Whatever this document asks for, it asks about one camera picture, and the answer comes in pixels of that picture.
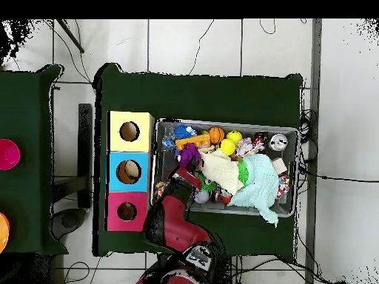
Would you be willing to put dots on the orange toy basketball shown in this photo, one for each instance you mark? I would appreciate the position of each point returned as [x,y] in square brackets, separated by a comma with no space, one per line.
[216,135]

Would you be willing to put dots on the purple spiky ball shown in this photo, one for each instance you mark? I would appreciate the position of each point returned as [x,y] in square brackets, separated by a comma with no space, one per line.
[189,155]

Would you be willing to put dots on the plain wooden cube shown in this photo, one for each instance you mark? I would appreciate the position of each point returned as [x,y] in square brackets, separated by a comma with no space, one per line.
[279,165]

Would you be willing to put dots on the orange ball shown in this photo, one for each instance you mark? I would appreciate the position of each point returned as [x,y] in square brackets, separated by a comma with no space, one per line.
[3,233]

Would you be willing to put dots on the silver drink can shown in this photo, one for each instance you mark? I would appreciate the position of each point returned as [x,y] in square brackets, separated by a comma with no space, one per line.
[279,142]

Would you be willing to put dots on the grey metal rail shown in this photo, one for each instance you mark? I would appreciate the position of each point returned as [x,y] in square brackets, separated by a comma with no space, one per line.
[316,59]

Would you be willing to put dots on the mint green muslin cloth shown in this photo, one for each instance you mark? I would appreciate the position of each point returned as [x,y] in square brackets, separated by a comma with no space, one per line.
[260,183]

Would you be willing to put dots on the blue fuzzy ball with eyes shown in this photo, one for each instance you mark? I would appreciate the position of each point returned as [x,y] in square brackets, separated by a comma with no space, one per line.
[183,130]

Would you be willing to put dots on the orange plastic toy block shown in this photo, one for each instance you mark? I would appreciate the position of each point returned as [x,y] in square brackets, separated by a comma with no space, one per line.
[192,141]

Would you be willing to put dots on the cream muslin cloth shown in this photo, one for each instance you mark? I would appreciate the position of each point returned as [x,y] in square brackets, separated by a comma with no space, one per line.
[222,171]

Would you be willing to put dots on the yellow tennis ball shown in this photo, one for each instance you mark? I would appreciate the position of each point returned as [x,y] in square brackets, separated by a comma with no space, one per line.
[227,147]

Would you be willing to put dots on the yellow smiley ball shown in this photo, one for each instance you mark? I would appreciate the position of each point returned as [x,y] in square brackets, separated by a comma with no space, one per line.
[234,137]

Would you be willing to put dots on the multicoloured print packet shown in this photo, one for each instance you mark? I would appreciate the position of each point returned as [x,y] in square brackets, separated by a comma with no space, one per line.
[160,188]

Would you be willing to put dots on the clear mesh bin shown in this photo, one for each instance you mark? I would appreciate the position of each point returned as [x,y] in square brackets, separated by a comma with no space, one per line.
[291,165]

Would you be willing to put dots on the pink ball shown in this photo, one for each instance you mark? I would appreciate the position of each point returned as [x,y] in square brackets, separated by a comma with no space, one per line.
[7,155]

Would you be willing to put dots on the black stand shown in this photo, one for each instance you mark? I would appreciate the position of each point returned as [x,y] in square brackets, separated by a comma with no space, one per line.
[85,148]

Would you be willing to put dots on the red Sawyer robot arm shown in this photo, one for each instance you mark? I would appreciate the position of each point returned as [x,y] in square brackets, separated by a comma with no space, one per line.
[174,224]

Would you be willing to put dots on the wooden box with three holes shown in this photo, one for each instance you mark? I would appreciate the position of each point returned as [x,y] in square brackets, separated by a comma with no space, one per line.
[118,145]

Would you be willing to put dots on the dark green tablecloth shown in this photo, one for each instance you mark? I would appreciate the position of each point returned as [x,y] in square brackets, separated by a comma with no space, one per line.
[26,103]
[207,94]

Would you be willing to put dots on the black rod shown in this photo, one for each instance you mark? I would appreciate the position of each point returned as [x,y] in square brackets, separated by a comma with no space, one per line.
[71,37]

